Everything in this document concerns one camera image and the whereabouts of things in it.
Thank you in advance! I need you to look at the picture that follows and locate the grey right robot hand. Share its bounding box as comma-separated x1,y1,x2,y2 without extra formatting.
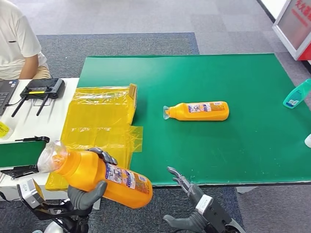
163,166,212,233

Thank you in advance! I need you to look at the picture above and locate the orange bottle with clear cap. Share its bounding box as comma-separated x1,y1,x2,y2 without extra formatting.
37,140,154,210
162,101,229,121

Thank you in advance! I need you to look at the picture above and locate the teal plastic bottle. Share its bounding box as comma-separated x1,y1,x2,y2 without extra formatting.
282,79,311,109

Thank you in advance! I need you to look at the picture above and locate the white table foot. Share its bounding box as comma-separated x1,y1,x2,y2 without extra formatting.
236,186,258,194

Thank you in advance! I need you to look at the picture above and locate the green table mat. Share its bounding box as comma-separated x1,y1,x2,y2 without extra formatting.
77,53,311,188

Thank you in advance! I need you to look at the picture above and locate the yellow plastic-wrapped cardboard box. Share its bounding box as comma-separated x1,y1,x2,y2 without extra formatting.
45,83,143,191

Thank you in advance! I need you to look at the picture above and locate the red and white display stand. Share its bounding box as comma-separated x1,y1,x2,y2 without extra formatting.
272,0,311,61

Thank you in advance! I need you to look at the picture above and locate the black controller with antennas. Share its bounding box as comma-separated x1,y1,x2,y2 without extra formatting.
11,78,66,118

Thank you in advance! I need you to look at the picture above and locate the green conveyor belt unit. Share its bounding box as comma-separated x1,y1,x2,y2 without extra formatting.
0,136,51,180

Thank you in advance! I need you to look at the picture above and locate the yellow sticker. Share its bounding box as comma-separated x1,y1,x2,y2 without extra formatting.
0,121,11,139

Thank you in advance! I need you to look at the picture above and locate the dark laptop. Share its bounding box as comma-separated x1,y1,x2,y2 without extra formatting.
0,80,20,117

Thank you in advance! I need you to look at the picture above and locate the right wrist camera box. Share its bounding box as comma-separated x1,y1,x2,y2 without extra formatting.
196,194,232,233

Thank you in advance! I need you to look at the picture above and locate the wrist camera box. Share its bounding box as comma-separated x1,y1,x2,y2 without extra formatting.
196,194,232,233
17,178,46,210

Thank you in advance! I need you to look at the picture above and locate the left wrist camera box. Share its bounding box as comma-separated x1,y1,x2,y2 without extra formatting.
17,178,46,210

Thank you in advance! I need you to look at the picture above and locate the thin black laptop cable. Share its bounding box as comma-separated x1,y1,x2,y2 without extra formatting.
4,98,23,107

